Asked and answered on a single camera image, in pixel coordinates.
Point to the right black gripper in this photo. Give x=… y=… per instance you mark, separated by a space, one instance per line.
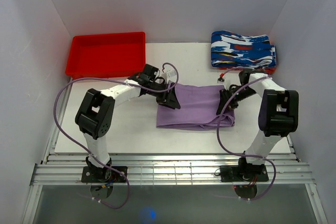
x=224 y=97

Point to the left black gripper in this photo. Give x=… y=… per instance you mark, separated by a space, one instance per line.
x=168 y=99

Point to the purple trousers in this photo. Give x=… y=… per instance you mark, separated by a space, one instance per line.
x=198 y=110

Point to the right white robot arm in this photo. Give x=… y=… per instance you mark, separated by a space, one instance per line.
x=277 y=118

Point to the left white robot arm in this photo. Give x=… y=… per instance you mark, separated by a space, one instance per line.
x=94 y=116

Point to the blue patterned folded trousers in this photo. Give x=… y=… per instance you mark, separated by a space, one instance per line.
x=231 y=50

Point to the red folded trousers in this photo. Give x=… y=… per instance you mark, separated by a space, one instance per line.
x=267 y=70

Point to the red plastic tray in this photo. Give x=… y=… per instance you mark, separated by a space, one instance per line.
x=106 y=55

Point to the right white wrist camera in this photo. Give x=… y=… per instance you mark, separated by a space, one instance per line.
x=221 y=78

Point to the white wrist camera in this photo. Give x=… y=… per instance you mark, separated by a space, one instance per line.
x=168 y=75
x=221 y=78

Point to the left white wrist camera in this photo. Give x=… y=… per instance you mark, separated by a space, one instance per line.
x=168 y=75

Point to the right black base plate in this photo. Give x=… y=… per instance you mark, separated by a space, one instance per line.
x=239 y=174

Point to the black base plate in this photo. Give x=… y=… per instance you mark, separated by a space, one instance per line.
x=118 y=174
x=239 y=174

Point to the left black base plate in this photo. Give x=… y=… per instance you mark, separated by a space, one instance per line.
x=118 y=174

